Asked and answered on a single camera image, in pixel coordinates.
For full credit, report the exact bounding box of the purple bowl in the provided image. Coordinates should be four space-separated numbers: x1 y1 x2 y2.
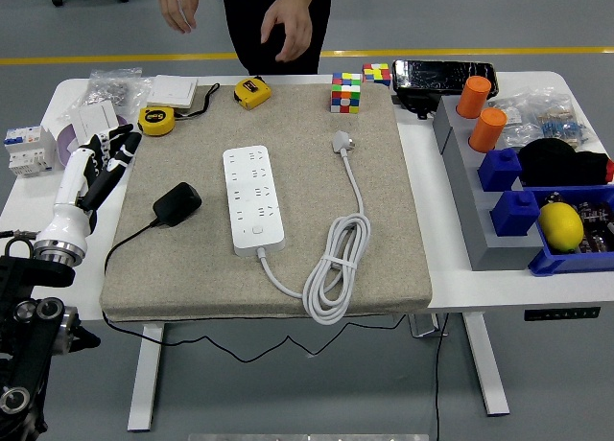
56 114 130 169

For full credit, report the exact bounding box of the black adapter cord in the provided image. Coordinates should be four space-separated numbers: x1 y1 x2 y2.
102 218 408 364

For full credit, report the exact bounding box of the black device in plastic wrap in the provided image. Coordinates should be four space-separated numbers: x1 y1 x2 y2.
391 58 499 121

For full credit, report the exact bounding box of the clear bag of metal screws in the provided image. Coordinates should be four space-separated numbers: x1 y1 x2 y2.
85 66 154 119

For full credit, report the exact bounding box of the white switch panel box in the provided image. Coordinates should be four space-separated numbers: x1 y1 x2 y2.
69 99 121 143

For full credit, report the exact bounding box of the blue plastic block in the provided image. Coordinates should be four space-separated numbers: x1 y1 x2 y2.
477 147 523 193
489 190 542 238

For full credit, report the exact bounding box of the blue plastic bin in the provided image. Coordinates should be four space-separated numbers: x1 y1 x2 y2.
527 184 614 278

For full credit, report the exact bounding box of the grey under-table bracket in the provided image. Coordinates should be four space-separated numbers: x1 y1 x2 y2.
408 313 450 339

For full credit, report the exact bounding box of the yellow lemon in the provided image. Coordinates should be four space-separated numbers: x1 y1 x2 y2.
536 201 585 254

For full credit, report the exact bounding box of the grey-brown mat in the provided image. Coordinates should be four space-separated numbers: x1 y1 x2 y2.
99 82 434 323

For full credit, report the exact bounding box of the yellow tape measure with strap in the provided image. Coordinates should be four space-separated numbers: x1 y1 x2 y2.
137 81 222 137

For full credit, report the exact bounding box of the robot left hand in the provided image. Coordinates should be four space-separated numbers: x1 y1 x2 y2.
35 126 144 251

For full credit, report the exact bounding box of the orange plastic cylinder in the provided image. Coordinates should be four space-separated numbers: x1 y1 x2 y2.
468 106 508 153
455 75 493 120

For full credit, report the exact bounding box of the grey stepped block base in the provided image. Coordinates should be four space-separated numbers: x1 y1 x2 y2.
432 95 546 272

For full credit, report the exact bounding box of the white table leg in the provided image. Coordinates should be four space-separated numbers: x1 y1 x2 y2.
127 323 167 433
462 311 510 417

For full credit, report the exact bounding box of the small colourful puzzle cube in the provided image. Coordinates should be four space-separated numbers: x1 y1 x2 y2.
362 62 392 88

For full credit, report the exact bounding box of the person's left hand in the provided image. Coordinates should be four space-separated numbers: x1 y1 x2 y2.
260 1 315 63

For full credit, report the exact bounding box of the dark capacitors pack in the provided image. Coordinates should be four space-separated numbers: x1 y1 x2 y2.
574 199 614 255

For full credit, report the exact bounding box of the black cloth bundle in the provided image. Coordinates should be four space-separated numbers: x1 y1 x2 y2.
516 137 613 188

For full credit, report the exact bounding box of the black table control panel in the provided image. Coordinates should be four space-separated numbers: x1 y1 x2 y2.
523 306 602 322

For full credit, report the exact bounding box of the clear bag of small parts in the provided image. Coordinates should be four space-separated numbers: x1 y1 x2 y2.
488 88 541 150

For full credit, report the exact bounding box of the white power strip cable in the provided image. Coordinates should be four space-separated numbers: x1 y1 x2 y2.
256 129 372 326

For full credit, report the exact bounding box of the white circuit breaker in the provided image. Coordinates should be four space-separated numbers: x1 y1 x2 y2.
3 124 58 179

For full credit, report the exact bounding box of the clear bag of blue parts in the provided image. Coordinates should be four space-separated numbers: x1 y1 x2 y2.
527 86 599 153

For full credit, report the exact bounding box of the white power strip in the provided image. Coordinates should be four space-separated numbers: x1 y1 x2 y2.
222 145 286 258

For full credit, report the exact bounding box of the black hanging cable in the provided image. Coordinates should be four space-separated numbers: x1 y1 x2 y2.
434 313 451 441

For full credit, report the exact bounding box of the black plug adapter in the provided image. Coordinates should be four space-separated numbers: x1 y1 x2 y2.
152 181 203 228

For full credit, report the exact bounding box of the person's right hand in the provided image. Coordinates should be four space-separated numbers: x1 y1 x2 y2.
157 0 201 35

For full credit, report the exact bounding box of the large colourful puzzle cube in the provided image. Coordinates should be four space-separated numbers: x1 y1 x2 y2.
330 71 363 115

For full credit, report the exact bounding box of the flat white switch panel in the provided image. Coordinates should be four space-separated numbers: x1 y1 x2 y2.
145 74 200 111

